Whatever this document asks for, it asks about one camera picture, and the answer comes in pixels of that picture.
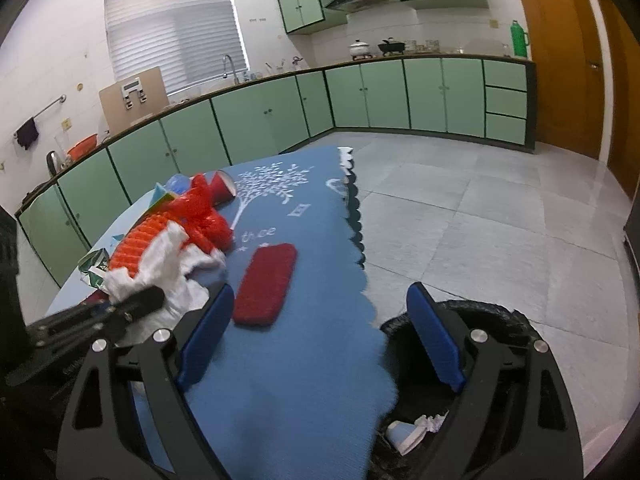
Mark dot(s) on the orange basin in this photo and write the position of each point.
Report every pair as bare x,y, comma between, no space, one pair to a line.
82,147

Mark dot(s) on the cardboard box with white print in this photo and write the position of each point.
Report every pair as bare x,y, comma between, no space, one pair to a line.
112,110

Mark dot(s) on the red-orange mesh net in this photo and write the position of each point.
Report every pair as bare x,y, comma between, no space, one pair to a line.
210,220

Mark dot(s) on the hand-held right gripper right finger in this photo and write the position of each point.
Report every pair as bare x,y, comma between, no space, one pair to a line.
435,340

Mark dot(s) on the white cooking pot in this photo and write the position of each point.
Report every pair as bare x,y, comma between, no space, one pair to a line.
360,49

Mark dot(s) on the black wok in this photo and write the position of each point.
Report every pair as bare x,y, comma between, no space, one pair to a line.
391,47

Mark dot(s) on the black bag-lined trash bin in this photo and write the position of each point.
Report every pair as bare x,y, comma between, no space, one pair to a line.
500,320

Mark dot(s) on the wall towel bar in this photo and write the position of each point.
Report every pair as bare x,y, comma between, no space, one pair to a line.
47,107

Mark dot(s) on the dark cloth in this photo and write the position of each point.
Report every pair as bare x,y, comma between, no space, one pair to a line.
26,132

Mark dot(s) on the wooden door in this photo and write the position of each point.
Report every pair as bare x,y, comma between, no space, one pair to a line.
622,110
560,60

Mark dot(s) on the dark cabinet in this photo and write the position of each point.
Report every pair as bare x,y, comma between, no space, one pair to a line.
632,260

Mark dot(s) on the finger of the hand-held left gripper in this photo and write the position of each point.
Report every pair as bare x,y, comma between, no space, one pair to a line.
70,316
142,301

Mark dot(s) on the orange foam net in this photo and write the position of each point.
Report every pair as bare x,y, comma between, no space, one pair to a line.
135,245

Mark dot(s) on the blue printed tablecloth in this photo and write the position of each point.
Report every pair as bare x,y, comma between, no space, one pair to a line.
300,360

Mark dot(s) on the green base cabinets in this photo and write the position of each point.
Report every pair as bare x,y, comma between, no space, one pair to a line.
250,120

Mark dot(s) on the small crumpled tissue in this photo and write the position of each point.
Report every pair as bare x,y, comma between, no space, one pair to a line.
434,422

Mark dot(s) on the metal kettle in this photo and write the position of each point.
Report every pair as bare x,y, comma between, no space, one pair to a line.
53,162

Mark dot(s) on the metal faucet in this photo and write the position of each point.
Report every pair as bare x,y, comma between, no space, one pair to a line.
229,67

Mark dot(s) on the white tissue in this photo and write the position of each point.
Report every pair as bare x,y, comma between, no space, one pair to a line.
165,260

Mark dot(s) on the red scrub pad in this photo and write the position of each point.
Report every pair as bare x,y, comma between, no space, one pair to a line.
265,285

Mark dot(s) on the white window blind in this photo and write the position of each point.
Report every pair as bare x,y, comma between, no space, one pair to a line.
170,35

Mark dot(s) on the white paper cup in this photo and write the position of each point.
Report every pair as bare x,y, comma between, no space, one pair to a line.
400,435

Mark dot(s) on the green thermos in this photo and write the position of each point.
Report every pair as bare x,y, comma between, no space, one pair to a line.
519,40

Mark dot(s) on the blue green milk carton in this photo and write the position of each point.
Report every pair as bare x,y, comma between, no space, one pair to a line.
92,267

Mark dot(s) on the blue mesh net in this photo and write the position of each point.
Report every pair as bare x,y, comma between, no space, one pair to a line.
176,183

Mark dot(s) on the red paper cup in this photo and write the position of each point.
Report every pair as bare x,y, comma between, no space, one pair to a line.
220,190

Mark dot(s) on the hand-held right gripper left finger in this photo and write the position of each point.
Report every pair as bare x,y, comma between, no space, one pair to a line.
207,330

